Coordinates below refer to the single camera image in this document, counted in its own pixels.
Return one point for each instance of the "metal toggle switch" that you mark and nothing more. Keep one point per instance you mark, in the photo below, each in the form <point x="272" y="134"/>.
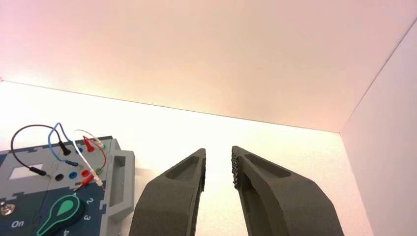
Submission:
<point x="5" y="209"/>

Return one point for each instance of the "white display window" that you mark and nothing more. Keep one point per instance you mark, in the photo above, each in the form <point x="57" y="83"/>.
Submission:
<point x="25" y="173"/>

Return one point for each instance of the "green black rotary knob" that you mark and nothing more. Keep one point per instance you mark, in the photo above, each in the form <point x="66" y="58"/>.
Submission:
<point x="64" y="208"/>

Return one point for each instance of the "blue grey task box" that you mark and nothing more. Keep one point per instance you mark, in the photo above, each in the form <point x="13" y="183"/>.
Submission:
<point x="29" y="192"/>

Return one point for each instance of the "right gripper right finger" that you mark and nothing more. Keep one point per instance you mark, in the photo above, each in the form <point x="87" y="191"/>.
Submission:
<point x="283" y="208"/>

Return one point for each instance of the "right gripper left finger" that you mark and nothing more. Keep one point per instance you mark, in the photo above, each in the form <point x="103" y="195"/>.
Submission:
<point x="169" y="208"/>

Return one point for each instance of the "black banana socket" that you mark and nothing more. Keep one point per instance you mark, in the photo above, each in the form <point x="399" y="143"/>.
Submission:
<point x="59" y="177"/>

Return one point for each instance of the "red banana socket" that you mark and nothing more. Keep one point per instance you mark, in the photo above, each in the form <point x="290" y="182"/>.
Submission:
<point x="85" y="173"/>

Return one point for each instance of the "blue banana socket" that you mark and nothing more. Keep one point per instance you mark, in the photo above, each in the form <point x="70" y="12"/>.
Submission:
<point x="73" y="175"/>

